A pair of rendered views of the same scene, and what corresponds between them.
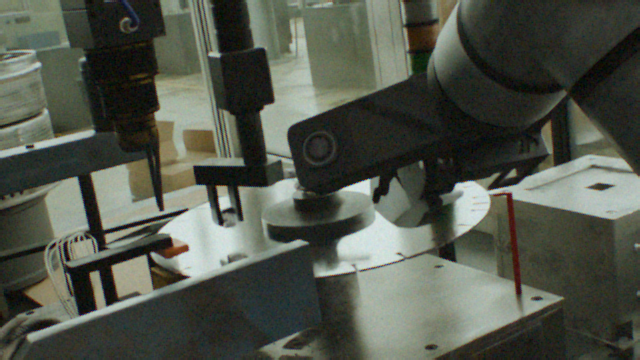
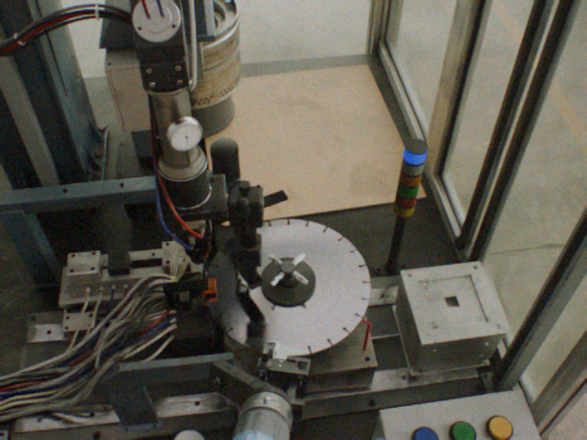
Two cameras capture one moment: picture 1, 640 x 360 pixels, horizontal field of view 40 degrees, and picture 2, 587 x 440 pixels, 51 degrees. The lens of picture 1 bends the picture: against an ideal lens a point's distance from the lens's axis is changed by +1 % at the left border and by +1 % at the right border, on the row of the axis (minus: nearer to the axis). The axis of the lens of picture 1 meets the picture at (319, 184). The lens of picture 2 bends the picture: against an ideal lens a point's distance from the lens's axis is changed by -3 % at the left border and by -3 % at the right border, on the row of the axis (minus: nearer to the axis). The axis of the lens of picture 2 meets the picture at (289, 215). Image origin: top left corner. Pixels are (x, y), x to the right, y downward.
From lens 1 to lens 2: 86 cm
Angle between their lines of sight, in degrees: 40
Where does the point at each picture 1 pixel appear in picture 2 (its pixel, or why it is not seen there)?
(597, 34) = not seen: outside the picture
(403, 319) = not seen: hidden behind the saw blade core
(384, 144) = (234, 396)
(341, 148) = (221, 385)
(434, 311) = not seen: hidden behind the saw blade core
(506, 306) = (351, 357)
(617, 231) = (422, 347)
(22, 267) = (206, 128)
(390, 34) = (447, 90)
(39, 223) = (220, 106)
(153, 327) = (163, 371)
